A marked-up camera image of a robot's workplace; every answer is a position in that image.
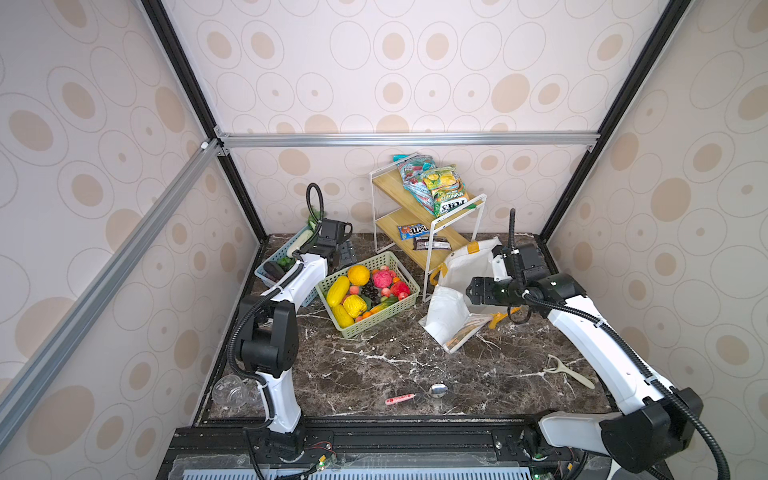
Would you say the white grocery bag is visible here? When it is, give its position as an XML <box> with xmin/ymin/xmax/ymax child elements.
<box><xmin>419</xmin><ymin>237</ymin><xmax>520</xmax><ymax>354</ymax></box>

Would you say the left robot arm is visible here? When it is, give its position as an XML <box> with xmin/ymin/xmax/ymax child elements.
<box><xmin>226</xmin><ymin>218</ymin><xmax>353</xmax><ymax>434</ymax></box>

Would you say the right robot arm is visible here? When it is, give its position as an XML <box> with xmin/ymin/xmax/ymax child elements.
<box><xmin>466</xmin><ymin>242</ymin><xmax>731</xmax><ymax>479</ymax></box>

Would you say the colourful candy bag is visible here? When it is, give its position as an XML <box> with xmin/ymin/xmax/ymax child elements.
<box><xmin>397</xmin><ymin>154</ymin><xmax>436</xmax><ymax>197</ymax></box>

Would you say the green yellow candy bag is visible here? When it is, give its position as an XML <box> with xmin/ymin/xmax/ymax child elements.
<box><xmin>421</xmin><ymin>165</ymin><xmax>470</xmax><ymax>217</ymax></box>

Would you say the orange fruit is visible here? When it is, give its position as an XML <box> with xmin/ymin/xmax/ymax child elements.
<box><xmin>347</xmin><ymin>265</ymin><xmax>371</xmax><ymax>287</ymax></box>

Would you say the dark grapes bunch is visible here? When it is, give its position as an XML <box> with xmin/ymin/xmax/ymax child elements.
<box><xmin>360</xmin><ymin>284</ymin><xmax>381</xmax><ymax>307</ymax></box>

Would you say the pink dragon fruit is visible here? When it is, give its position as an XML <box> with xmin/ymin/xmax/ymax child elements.
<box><xmin>371</xmin><ymin>269</ymin><xmax>396</xmax><ymax>289</ymax></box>

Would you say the green plastic basket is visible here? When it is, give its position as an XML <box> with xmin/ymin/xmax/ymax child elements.
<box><xmin>315</xmin><ymin>252</ymin><xmax>420</xmax><ymax>338</ymax></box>

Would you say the yellow lemon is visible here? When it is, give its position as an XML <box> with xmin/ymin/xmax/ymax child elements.
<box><xmin>342</xmin><ymin>295</ymin><xmax>368</xmax><ymax>319</ymax></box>

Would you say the blue plastic basket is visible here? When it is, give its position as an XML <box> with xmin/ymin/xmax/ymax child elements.
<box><xmin>255</xmin><ymin>226</ymin><xmax>357</xmax><ymax>287</ymax></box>

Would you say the white wooden shelf rack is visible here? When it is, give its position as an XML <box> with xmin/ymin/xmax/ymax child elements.
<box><xmin>368</xmin><ymin>158</ymin><xmax>487</xmax><ymax>301</ymax></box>

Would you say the blue snack packet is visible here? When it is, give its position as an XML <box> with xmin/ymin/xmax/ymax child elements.
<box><xmin>397</xmin><ymin>223</ymin><xmax>430</xmax><ymax>240</ymax></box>

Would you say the purple snack packet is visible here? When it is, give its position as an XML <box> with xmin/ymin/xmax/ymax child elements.
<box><xmin>413</xmin><ymin>237</ymin><xmax>453</xmax><ymax>251</ymax></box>

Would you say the cream vegetable peeler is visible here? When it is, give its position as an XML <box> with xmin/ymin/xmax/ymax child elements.
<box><xmin>543</xmin><ymin>354</ymin><xmax>595</xmax><ymax>390</ymax></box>

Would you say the clear plastic cup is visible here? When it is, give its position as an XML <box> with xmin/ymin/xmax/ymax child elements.
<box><xmin>211</xmin><ymin>374</ymin><xmax>262</xmax><ymax>410</ymax></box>

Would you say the pink handled spoon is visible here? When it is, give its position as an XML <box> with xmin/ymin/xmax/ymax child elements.
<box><xmin>385</xmin><ymin>383</ymin><xmax>448</xmax><ymax>406</ymax></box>

